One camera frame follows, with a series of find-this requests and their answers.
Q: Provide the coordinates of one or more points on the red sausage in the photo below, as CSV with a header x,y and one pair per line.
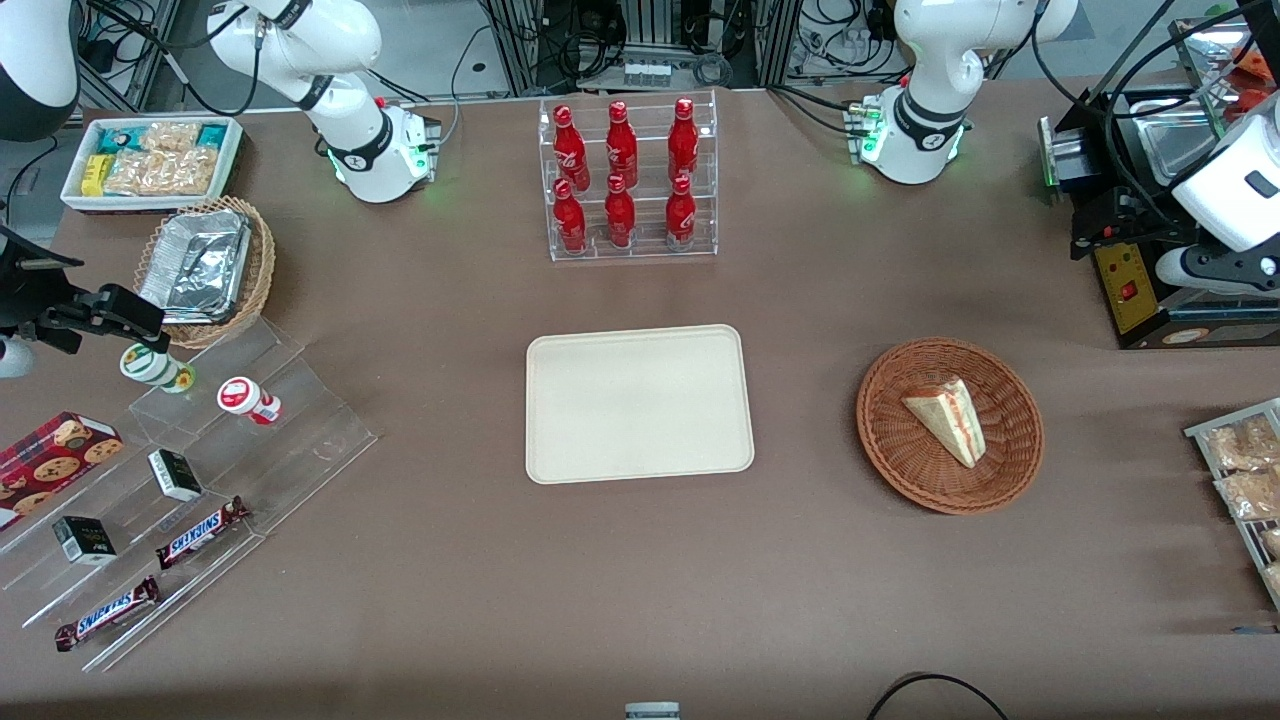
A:
x,y
1262,102
1260,63

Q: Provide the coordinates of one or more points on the small clear cracker bag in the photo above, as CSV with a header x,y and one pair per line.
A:
x,y
170,137

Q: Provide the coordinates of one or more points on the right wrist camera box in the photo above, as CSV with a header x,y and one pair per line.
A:
x,y
30,290

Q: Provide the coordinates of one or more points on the beige plastic tray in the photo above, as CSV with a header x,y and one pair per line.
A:
x,y
640,405

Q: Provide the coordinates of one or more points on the Snickers chocolate bar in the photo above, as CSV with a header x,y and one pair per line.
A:
x,y
108,613
200,533

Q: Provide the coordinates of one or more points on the black food warmer cabinet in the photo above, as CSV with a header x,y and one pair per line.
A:
x,y
1130,295

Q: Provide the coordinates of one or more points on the yellow snack packet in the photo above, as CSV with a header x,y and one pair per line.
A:
x,y
94,175

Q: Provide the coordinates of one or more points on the small grey device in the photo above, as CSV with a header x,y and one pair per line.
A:
x,y
652,712

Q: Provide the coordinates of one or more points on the red cookie box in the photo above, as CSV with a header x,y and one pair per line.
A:
x,y
50,460

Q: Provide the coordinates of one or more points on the small black box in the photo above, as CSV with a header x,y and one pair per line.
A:
x,y
175,475
85,540

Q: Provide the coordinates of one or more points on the aluminium frame post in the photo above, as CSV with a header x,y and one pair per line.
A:
x,y
515,45
778,40

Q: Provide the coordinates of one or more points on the aluminium foil tray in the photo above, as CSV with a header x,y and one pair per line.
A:
x,y
195,265

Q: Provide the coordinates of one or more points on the clear acrylic stepped display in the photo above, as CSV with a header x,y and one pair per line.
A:
x,y
310,440

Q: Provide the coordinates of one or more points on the light wicker basket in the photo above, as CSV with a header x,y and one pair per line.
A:
x,y
262,270

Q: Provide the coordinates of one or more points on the grey connector block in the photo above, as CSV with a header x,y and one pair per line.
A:
x,y
647,74

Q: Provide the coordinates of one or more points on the tray of packaged snacks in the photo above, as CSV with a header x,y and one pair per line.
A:
x,y
1200,432

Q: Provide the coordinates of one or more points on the brown round wicker basket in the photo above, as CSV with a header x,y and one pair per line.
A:
x,y
900,460

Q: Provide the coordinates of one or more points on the white rectangular snack bin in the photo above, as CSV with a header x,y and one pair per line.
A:
x,y
232,150

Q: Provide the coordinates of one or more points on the red cola bottle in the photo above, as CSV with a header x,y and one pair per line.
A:
x,y
680,215
621,150
570,150
683,145
570,220
620,215

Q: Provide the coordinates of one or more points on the triangular sandwich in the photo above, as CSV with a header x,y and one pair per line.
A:
x,y
950,420

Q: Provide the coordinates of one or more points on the large clear cracker bag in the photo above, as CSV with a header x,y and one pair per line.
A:
x,y
160,173

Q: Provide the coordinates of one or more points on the green white yogurt bottle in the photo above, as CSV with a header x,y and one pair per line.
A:
x,y
155,367

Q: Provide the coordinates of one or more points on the red white yogurt bottle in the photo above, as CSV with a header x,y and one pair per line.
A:
x,y
245,398

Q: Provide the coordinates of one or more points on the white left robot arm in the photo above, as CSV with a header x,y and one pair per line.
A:
x,y
930,100

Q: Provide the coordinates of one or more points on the clear acrylic bottle rack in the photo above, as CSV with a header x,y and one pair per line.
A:
x,y
600,252

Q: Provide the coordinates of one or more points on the clear bag of pastries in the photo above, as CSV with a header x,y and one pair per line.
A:
x,y
1245,445
1271,542
1255,495

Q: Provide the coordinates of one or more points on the steel warmer pan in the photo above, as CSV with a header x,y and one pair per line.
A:
x,y
1170,140

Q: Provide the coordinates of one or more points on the teal snack packet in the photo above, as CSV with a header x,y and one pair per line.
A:
x,y
211,135
118,139

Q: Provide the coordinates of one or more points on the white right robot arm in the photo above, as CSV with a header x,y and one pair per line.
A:
x,y
375,150

